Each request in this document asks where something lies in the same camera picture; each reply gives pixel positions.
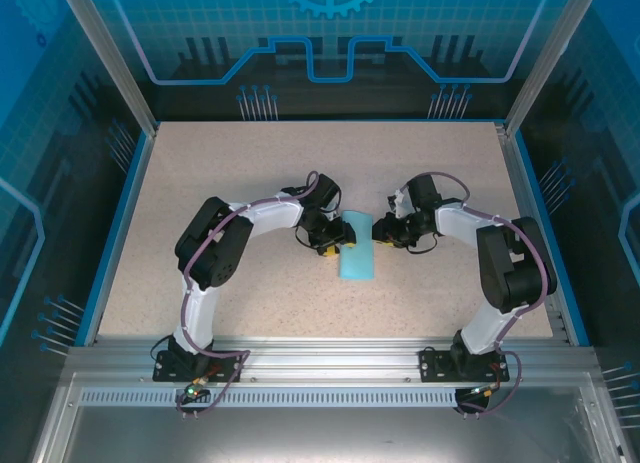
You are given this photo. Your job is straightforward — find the light blue paper sheet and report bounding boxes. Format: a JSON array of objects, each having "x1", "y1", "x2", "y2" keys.
[{"x1": 337, "y1": 209, "x2": 377, "y2": 283}]

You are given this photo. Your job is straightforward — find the blue printed side panel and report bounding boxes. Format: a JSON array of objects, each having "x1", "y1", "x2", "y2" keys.
[
  {"x1": 0, "y1": 0, "x2": 151, "y2": 463},
  {"x1": 514, "y1": 0, "x2": 640, "y2": 463}
]

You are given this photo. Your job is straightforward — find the aluminium side rail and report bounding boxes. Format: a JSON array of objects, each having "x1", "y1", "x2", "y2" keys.
[{"x1": 493, "y1": 122, "x2": 572, "y2": 345}]

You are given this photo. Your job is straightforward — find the slotted aluminium cable duct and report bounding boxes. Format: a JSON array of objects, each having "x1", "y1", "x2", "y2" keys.
[{"x1": 79, "y1": 388, "x2": 464, "y2": 408}]

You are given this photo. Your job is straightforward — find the grey metal tray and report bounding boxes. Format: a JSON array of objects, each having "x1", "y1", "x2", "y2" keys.
[{"x1": 29, "y1": 372, "x2": 631, "y2": 463}]

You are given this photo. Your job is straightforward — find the aluminium frame post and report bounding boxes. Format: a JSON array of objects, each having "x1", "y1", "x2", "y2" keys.
[
  {"x1": 504, "y1": 0, "x2": 589, "y2": 134},
  {"x1": 57, "y1": 0, "x2": 160, "y2": 134}
]

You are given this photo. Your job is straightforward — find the blue printed wide enclosure panel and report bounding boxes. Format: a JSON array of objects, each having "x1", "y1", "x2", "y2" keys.
[{"x1": 94, "y1": 0, "x2": 556, "y2": 123}]

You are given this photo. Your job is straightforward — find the cable connector plug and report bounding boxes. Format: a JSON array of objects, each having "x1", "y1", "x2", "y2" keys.
[
  {"x1": 467, "y1": 381, "x2": 503, "y2": 399},
  {"x1": 182, "y1": 376, "x2": 214, "y2": 402}
]

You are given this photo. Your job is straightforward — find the blue table edge strip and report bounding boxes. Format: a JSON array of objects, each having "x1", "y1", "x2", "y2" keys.
[
  {"x1": 509, "y1": 130, "x2": 592, "y2": 347},
  {"x1": 82, "y1": 130, "x2": 160, "y2": 347}
]

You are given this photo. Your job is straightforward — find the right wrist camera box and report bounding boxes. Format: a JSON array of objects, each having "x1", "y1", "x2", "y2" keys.
[{"x1": 388, "y1": 186, "x2": 415, "y2": 219}]

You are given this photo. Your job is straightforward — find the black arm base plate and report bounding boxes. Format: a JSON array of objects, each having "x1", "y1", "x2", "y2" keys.
[
  {"x1": 153, "y1": 350, "x2": 244, "y2": 383},
  {"x1": 418, "y1": 347, "x2": 511, "y2": 383}
]

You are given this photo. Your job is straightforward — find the aluminium mounting rail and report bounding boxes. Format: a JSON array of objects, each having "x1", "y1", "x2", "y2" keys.
[{"x1": 64, "y1": 335, "x2": 599, "y2": 384}]

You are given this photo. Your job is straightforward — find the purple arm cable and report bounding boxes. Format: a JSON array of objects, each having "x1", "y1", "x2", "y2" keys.
[
  {"x1": 174, "y1": 170, "x2": 321, "y2": 420},
  {"x1": 394, "y1": 170, "x2": 557, "y2": 419}
]

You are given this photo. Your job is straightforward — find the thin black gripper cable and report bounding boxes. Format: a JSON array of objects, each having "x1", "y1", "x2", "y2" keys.
[
  {"x1": 293, "y1": 226, "x2": 321, "y2": 250},
  {"x1": 407, "y1": 232, "x2": 442, "y2": 257}
]

